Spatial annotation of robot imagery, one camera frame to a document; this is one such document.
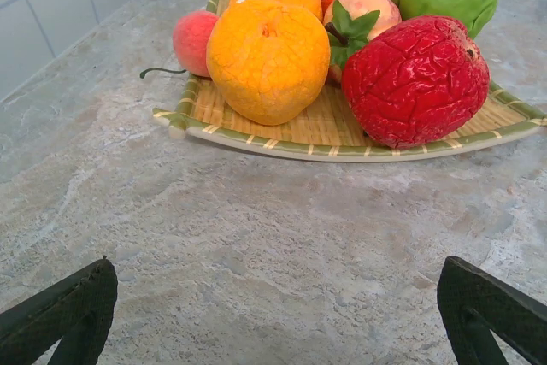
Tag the red wrinkled apple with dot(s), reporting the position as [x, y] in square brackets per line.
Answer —
[410, 83]

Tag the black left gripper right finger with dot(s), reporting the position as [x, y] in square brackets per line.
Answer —
[470, 292]

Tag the woven bamboo tray green rim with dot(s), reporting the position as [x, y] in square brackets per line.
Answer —
[325, 130]

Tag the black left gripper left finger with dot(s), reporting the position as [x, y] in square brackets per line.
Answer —
[64, 301]

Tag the small pink peach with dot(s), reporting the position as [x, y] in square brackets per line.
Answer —
[192, 42]

